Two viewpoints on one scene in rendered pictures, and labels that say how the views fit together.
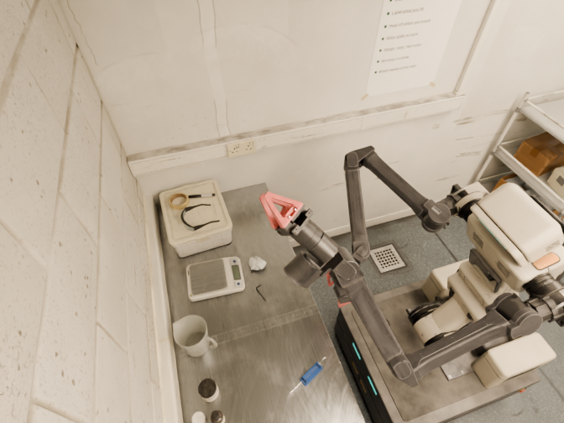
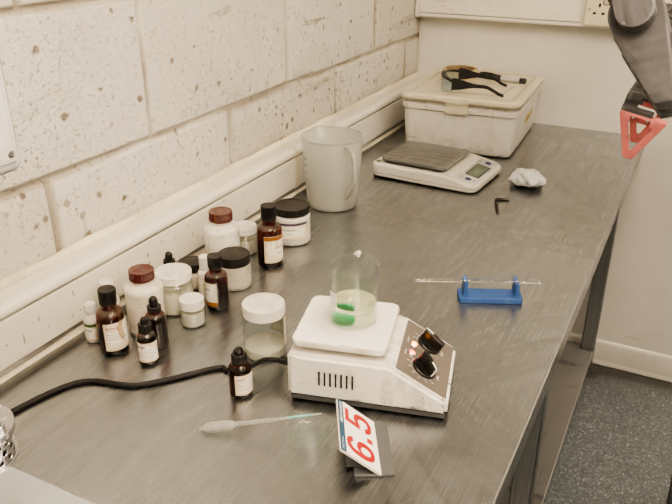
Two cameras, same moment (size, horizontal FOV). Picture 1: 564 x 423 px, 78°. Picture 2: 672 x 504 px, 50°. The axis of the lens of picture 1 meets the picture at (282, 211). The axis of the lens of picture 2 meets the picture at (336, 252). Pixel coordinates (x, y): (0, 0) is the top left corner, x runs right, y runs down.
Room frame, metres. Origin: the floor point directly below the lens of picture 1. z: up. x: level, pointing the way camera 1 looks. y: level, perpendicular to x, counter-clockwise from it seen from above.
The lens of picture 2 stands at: (-0.48, -0.66, 1.32)
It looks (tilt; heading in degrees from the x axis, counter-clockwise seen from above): 25 degrees down; 45
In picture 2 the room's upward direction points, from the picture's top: straight up
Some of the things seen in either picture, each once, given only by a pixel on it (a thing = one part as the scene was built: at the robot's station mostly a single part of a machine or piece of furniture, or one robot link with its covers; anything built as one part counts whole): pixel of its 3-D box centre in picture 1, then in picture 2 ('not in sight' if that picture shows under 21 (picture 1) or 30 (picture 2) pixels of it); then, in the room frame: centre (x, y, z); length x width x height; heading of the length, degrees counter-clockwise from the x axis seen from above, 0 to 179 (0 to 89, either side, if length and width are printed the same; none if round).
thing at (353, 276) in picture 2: not in sight; (354, 291); (0.11, -0.11, 0.88); 0.07 x 0.06 x 0.08; 25
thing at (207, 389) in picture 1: (208, 390); (292, 222); (0.35, 0.28, 0.79); 0.07 x 0.07 x 0.07
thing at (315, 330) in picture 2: not in sight; (347, 323); (0.10, -0.11, 0.83); 0.12 x 0.12 x 0.01; 32
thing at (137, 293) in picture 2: not in sight; (144, 299); (-0.02, 0.19, 0.80); 0.06 x 0.06 x 0.10
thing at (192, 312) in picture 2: not in sight; (192, 310); (0.04, 0.16, 0.77); 0.04 x 0.04 x 0.04
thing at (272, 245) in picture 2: (216, 417); (269, 234); (0.26, 0.23, 0.80); 0.04 x 0.04 x 0.11
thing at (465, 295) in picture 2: (311, 373); (490, 289); (0.42, -0.12, 0.77); 0.10 x 0.03 x 0.04; 133
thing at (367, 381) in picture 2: not in sight; (366, 354); (0.11, -0.13, 0.79); 0.22 x 0.13 x 0.08; 122
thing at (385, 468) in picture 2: not in sight; (364, 436); (0.01, -0.22, 0.77); 0.09 x 0.06 x 0.04; 47
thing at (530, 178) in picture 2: (257, 263); (528, 177); (0.92, 0.12, 0.77); 0.08 x 0.08 x 0.04; 14
